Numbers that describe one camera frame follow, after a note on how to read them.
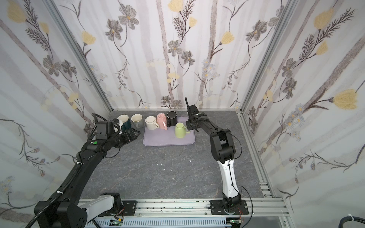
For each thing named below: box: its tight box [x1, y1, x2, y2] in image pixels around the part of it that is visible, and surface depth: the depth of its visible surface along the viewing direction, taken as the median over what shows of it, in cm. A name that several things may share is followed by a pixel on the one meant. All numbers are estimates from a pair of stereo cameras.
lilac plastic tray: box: [142, 116, 196, 147], surface depth 104 cm
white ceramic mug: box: [144, 115, 160, 131], surface depth 106 cm
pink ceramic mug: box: [156, 113, 168, 131], surface depth 105 cm
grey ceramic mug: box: [130, 113, 144, 130], surface depth 104 cm
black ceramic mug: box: [166, 110, 178, 128], surface depth 107 cm
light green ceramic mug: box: [174, 122, 191, 139], surface depth 101 cm
